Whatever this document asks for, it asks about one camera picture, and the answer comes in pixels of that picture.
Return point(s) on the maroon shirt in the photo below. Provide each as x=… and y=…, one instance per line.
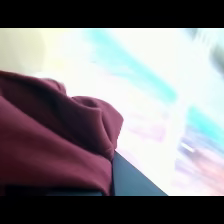
x=50, y=143

